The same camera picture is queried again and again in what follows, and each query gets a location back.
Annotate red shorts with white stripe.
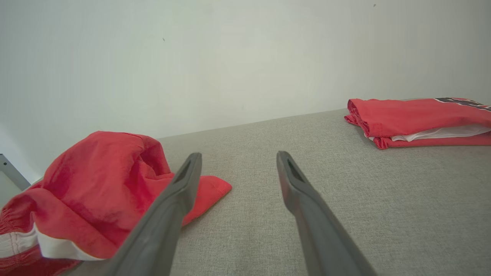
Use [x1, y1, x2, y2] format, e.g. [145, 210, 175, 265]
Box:
[0, 131, 233, 276]

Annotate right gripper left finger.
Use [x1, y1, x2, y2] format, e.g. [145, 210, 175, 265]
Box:
[103, 152, 203, 276]

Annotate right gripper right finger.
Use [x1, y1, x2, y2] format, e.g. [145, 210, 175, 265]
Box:
[276, 150, 379, 276]

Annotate grey metal leg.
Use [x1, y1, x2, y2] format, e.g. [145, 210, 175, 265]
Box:
[0, 153, 31, 191]

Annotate red basketball jersey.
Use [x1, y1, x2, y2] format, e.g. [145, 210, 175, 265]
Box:
[344, 97, 491, 150]

